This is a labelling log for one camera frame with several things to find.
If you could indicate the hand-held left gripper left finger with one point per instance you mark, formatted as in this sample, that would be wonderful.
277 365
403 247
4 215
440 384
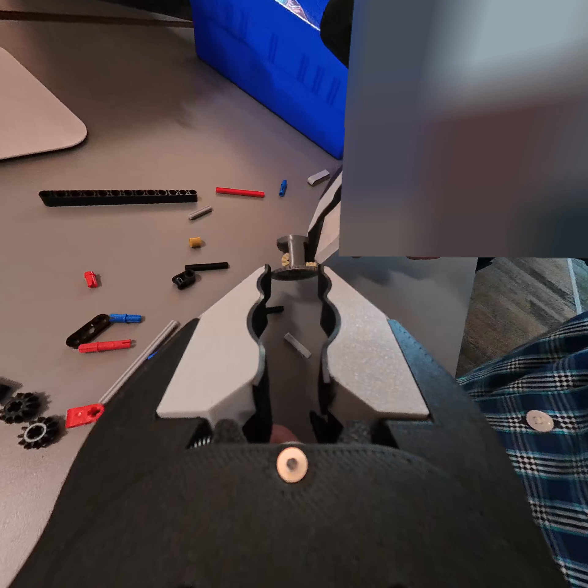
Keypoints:
216 367

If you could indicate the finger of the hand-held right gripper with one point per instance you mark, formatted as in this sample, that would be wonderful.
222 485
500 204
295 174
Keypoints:
328 202
331 243

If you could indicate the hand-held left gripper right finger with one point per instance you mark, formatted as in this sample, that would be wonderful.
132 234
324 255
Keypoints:
372 367

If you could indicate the grey lego differential gear assembly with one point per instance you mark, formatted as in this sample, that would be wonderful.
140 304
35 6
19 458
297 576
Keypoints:
296 255

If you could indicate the short grey lego axle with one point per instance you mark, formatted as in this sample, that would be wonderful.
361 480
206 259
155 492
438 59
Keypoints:
297 345

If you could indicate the grey lego block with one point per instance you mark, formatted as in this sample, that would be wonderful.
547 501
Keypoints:
318 177

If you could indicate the long grey lego axle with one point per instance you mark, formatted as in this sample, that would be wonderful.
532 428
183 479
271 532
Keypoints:
138 363

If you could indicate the short black lego pin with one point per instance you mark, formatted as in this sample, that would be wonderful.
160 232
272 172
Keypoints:
274 309

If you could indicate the long red lego axle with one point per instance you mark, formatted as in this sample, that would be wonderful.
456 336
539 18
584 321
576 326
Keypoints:
240 192

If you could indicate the black lego axle connector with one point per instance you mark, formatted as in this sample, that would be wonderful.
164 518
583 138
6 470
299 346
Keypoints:
180 281

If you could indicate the black lego axle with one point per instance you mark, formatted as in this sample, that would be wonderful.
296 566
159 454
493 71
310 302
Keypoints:
206 266

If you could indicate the long red lego pin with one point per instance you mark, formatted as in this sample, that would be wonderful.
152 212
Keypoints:
104 346

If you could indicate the yellow lego bush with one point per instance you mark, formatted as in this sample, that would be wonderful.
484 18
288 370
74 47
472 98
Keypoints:
195 242

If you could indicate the light grey lego pin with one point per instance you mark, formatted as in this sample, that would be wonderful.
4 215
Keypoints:
200 212

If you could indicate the black lego liftarm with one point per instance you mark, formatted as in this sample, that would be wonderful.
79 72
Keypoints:
73 341

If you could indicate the red lego perpendicular connector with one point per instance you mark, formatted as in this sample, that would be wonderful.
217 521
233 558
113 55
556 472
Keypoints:
78 418

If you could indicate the red lego bush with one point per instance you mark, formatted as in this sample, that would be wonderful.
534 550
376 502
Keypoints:
91 279

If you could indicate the long black lego beam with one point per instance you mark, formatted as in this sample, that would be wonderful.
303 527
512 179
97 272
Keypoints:
119 201

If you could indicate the small black lego piece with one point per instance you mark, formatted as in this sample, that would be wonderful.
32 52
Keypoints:
7 388

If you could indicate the plain blue bin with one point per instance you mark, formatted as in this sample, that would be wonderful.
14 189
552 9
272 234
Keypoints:
257 69

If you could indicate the blue plaid shirt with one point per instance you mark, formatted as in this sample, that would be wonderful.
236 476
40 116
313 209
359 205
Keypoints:
528 459

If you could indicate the white book stand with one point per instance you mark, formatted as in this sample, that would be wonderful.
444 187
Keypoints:
32 119

